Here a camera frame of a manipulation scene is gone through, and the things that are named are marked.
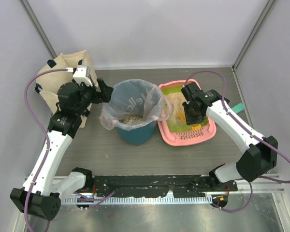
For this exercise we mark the beige cat litter pile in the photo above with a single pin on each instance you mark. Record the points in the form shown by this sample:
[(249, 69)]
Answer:
[(177, 100)]

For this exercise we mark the translucent plastic bin liner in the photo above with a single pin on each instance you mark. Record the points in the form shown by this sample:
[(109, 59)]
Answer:
[(133, 101)]

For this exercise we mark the orange litter scoop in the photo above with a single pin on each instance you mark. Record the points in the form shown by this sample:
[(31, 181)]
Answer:
[(190, 120)]

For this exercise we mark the white slotted cable duct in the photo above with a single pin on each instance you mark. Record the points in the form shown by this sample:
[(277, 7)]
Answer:
[(169, 199)]

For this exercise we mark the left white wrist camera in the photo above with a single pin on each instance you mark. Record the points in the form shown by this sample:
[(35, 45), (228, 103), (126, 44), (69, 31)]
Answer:
[(82, 75)]

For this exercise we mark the teal trash bin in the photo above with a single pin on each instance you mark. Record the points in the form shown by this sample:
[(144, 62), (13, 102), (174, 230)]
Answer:
[(135, 120)]

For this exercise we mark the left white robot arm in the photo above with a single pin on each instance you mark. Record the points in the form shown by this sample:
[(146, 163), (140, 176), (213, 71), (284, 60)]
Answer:
[(39, 196)]

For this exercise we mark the black metal base plate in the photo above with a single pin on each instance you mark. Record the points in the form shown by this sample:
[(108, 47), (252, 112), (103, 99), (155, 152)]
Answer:
[(153, 186)]

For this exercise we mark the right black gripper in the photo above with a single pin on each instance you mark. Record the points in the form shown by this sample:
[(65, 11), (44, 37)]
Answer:
[(192, 113)]

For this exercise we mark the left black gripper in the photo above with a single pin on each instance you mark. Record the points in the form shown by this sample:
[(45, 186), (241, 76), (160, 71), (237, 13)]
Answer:
[(98, 90)]

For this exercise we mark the aluminium frame rail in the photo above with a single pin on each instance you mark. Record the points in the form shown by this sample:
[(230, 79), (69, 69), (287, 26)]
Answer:
[(77, 179)]

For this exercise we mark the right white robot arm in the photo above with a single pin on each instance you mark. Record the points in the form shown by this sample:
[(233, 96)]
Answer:
[(259, 153)]

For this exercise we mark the teal handled scraper tool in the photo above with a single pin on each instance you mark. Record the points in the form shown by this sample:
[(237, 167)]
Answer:
[(238, 108)]

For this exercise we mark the beige canvas tote bag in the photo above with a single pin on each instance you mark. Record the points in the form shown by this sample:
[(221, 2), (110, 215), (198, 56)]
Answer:
[(48, 85)]

